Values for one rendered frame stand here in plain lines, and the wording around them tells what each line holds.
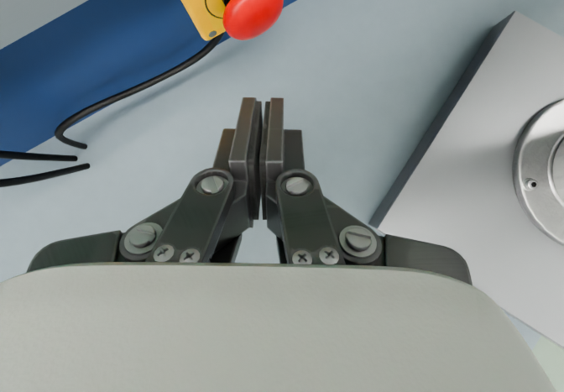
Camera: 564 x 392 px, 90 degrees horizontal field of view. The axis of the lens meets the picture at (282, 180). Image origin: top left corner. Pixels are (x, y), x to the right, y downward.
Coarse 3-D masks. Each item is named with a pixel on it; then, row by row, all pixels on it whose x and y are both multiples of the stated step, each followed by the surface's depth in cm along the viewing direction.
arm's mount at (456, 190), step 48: (480, 48) 38; (528, 48) 34; (480, 96) 34; (528, 96) 34; (432, 144) 34; (480, 144) 34; (432, 192) 34; (480, 192) 34; (432, 240) 34; (480, 240) 34; (528, 240) 33; (480, 288) 33; (528, 288) 33
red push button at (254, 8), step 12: (240, 0) 15; (252, 0) 15; (264, 0) 16; (276, 0) 16; (228, 12) 16; (240, 12) 16; (252, 12) 16; (264, 12) 16; (276, 12) 17; (228, 24) 17; (240, 24) 17; (252, 24) 17; (264, 24) 18; (240, 36) 18; (252, 36) 18
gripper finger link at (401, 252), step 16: (384, 240) 8; (400, 240) 7; (416, 240) 7; (384, 256) 7; (400, 256) 7; (416, 256) 7; (432, 256) 7; (448, 256) 7; (448, 272) 7; (464, 272) 7
